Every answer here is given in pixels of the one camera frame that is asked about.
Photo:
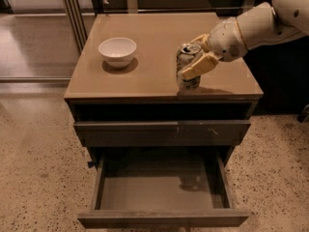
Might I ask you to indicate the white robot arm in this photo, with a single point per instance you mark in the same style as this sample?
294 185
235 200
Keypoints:
276 22

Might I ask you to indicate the blue tape piece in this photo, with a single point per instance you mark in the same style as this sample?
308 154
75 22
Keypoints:
90 164

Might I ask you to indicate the grey drawer cabinet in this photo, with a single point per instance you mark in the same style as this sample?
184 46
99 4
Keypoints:
146 90

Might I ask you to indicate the open grey middle drawer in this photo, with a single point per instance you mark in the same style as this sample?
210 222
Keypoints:
179 191

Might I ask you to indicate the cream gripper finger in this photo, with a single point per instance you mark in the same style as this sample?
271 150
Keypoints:
202 40
204 64

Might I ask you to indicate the metal railing frame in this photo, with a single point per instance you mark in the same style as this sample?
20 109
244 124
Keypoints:
77 13

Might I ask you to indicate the grey top drawer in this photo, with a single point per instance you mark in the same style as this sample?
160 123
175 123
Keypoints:
153 134

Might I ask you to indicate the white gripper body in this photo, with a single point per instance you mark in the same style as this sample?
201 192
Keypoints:
226 40

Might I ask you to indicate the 7up can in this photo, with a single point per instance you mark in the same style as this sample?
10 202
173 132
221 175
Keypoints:
187 55

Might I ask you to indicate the white ceramic bowl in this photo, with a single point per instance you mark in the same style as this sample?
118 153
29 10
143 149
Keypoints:
118 52

